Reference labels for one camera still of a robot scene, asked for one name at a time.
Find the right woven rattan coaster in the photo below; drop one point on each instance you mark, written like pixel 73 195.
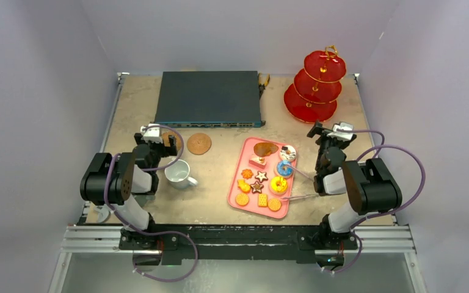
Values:
pixel 199 143

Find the left woven rattan coaster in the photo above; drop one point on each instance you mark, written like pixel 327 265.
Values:
pixel 165 137

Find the white iced star cookie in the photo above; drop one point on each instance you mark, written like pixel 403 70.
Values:
pixel 261 176

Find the aluminium frame rail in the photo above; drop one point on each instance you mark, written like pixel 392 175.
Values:
pixel 108 239

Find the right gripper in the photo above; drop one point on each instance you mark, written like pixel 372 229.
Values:
pixel 328 138

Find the round biscuit tray corner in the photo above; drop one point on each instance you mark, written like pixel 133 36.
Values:
pixel 274 204

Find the swirl butter cookie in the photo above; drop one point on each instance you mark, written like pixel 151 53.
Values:
pixel 247 173

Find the white ceramic mug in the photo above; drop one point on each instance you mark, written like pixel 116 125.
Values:
pixel 178 175

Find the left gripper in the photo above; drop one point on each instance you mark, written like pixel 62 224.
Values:
pixel 165 152

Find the woven rattan coaster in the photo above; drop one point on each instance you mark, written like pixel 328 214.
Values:
pixel 165 137
pixel 199 143

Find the pink layered cake slice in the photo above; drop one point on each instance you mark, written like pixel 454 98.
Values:
pixel 258 161

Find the round biscuit near fish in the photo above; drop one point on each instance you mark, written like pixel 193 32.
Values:
pixel 242 199

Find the white chocolate donut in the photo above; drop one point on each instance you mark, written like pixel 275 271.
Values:
pixel 288 153

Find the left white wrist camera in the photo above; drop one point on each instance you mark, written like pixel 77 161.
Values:
pixel 151 133

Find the brown centred star cookie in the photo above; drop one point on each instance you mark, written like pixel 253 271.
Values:
pixel 256 188

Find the blue frosted donut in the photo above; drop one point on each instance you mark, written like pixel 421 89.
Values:
pixel 284 169

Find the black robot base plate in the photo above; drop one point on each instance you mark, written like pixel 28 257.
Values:
pixel 191 251

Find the pink serving tray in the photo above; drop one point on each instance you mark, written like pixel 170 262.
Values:
pixel 243 163

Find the dark network switch box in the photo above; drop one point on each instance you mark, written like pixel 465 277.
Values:
pixel 209 99

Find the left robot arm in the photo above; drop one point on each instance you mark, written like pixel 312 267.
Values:
pixel 114 181

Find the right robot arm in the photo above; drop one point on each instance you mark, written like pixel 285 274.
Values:
pixel 370 187

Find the square yellow biscuit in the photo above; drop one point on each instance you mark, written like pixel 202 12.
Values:
pixel 262 200

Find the yellow frosted donut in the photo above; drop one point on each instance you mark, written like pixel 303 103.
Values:
pixel 278 185

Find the orange fish shaped cake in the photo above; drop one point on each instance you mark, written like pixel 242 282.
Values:
pixel 243 186

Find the red three-tier cake stand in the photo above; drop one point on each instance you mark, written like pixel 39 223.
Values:
pixel 316 87

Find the brown baked bread piece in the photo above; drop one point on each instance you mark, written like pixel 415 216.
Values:
pixel 263 149

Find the pink silicone metal tongs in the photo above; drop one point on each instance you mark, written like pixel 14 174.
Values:
pixel 301 179

